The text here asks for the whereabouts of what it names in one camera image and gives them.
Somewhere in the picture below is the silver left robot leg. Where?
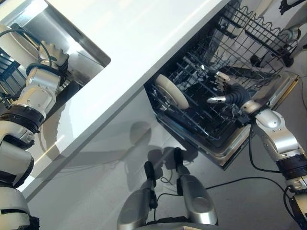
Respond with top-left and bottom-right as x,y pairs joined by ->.
117,161 -> 159,230

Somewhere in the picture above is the black wire lower dishwasher rack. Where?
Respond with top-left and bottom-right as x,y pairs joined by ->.
145,54 -> 282,142

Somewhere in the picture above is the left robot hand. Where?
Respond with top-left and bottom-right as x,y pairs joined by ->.
37,40 -> 71,73

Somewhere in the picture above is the black wire dishwasher rack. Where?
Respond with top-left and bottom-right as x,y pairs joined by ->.
145,54 -> 282,142
208,0 -> 299,67

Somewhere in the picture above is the black wire sink rack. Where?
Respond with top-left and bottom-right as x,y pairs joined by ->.
0,47 -> 27,103

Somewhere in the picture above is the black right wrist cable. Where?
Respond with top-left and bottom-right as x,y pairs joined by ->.
248,123 -> 282,173

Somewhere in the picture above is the black floor cable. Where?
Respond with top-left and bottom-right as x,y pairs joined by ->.
153,176 -> 288,216

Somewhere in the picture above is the white plate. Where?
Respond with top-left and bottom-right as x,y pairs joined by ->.
0,30 -> 41,70

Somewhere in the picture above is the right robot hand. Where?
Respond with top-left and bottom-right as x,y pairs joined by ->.
207,70 -> 250,104

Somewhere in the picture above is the white chair base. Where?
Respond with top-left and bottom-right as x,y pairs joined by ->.
279,0 -> 307,67

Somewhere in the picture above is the black wire upper dishwasher rack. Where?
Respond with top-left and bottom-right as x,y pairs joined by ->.
208,0 -> 299,67

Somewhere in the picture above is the stainless steel sink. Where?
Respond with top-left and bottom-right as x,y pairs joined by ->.
0,0 -> 112,101

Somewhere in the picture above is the cream plate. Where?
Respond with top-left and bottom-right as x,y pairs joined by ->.
154,74 -> 190,110

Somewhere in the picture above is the white counter cabinet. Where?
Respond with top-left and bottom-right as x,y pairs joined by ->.
23,87 -> 201,201

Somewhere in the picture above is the stainless dishwasher door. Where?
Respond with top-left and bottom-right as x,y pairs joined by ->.
143,70 -> 300,171

